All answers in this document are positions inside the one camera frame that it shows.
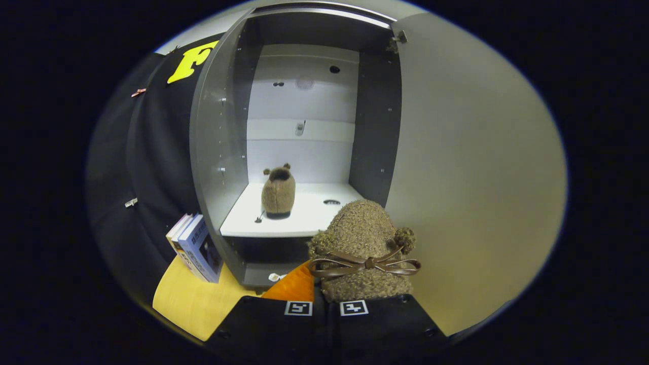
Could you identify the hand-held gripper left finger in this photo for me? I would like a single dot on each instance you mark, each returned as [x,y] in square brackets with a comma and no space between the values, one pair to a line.
[268,327]

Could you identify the brown fuzzy shoe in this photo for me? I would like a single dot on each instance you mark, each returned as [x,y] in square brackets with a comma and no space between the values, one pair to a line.
[278,195]
[360,228]

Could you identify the pink clip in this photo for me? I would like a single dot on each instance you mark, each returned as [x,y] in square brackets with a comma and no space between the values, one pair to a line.
[138,93]

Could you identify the black backdrop cloth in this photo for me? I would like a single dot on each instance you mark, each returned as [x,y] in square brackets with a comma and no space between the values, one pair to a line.
[152,152]

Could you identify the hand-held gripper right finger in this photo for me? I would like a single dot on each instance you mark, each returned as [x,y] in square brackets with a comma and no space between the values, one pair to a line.
[385,324]

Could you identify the black clip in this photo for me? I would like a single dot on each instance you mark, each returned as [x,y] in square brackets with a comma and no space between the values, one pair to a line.
[175,49]

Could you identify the blue book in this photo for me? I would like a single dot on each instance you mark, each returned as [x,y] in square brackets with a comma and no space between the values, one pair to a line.
[200,251]

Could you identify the grey shoe cabinet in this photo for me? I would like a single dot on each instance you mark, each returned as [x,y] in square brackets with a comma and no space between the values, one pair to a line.
[213,142]

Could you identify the silver clip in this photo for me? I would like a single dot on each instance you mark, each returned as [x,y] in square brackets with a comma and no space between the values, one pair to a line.
[131,203]

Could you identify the white book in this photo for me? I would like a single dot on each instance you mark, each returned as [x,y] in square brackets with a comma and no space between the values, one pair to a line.
[177,233]

